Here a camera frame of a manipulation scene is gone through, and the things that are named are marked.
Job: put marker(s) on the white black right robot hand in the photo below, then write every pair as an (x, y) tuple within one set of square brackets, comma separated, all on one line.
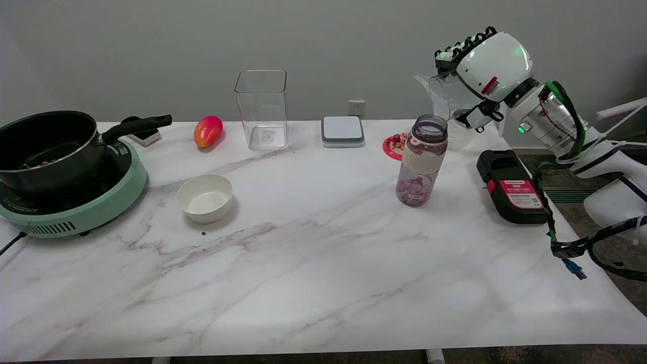
[(498, 63)]

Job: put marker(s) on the clear square storage container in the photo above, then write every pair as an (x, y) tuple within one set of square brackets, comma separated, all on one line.
[(263, 108)]

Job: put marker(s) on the green round induction cooker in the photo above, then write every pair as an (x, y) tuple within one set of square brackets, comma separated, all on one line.
[(86, 212)]

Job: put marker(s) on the white round bowl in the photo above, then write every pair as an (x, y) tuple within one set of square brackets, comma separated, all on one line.
[(204, 198)]

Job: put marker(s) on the translucent plastic measuring jug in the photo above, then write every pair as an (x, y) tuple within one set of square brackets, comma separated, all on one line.
[(466, 139)]

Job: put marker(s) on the grey white square scale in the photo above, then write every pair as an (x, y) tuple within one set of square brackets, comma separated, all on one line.
[(342, 131)]

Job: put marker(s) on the red orange mango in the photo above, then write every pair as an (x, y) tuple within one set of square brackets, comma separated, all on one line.
[(208, 131)]

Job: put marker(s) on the red round patterned coaster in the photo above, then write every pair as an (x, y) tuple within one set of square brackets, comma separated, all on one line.
[(391, 147)]

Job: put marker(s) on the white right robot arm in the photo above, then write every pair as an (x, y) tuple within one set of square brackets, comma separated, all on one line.
[(556, 121)]

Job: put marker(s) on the black device with red label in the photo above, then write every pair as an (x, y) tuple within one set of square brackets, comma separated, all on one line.
[(513, 189)]

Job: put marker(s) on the water bottle with purple contents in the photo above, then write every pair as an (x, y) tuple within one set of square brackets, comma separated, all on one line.
[(423, 159)]

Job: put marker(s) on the white foam covered tube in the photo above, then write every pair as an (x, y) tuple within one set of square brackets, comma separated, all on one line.
[(621, 108)]

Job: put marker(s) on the floor vent grille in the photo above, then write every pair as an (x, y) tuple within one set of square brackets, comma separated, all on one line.
[(566, 196)]

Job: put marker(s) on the white wall socket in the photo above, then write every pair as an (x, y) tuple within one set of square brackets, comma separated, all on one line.
[(356, 107)]

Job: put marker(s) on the white table leg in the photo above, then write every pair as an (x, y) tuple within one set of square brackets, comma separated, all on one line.
[(435, 356), (160, 360)]

